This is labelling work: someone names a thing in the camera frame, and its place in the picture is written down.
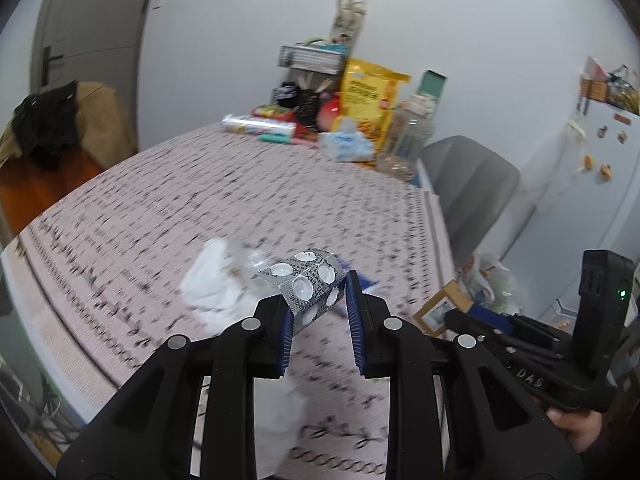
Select white plastic bag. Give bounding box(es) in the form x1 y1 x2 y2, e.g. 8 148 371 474
459 252 522 317

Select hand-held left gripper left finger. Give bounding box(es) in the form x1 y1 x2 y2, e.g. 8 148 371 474
55 296 297 480

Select black cloth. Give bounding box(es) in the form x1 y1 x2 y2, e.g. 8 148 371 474
10 81 84 171

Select grey upholstered chair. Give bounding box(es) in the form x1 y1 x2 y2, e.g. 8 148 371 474
417 135 523 262

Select blue tissue pack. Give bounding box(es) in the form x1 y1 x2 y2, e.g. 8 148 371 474
319 116 377 163

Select white tissue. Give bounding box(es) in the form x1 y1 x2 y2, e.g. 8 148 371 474
254 377 308 480
179 238 273 333

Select black door handle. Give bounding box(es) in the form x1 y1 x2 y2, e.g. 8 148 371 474
42 46 66 87

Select person's right hand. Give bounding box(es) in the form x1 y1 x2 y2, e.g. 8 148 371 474
545 407 608 456

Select teal pink pen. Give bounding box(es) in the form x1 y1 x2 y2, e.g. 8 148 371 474
260 133 321 149

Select clear plastic jar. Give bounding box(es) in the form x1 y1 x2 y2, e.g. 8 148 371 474
375 95 437 182

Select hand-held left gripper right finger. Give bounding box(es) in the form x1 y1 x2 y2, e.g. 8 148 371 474
345 269 586 480

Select brown coat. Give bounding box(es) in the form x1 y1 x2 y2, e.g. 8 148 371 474
0 80 139 171

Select black white packet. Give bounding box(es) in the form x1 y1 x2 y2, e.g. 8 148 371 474
272 82 302 107

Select black wire rack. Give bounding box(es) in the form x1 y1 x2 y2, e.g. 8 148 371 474
272 45 349 107

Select white fridge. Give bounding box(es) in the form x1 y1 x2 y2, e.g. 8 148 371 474
505 100 640 313

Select teal packet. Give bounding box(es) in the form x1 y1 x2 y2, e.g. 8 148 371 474
300 37 349 57

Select black mesh pen holder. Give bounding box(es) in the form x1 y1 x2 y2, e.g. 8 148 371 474
295 86 327 127

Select silver pill blister pack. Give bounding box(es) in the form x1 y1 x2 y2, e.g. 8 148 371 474
257 249 348 336

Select pink white cards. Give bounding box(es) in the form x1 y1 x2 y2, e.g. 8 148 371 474
585 55 609 81

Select yellow snack bag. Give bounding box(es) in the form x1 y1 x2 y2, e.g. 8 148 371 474
340 58 412 151

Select person's right forearm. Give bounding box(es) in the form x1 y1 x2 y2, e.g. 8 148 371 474
580 407 640 480

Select white printed cylinder roll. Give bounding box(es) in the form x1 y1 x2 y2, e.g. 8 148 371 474
221 114 297 144

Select green carton box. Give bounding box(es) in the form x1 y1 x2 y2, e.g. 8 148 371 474
412 70 449 107

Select brown storage box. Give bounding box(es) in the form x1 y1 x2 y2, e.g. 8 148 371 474
580 75 609 104

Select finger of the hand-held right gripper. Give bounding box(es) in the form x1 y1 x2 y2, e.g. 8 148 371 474
477 312 574 354
445 307 562 361

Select grey door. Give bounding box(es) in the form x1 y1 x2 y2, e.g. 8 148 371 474
30 0 163 157

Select wire basket with yellow items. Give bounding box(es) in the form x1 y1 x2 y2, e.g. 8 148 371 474
605 64 640 114

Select white hanging bag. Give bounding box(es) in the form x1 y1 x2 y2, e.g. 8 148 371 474
562 110 589 177

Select red green small box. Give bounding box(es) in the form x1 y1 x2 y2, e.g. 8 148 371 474
250 103 297 122

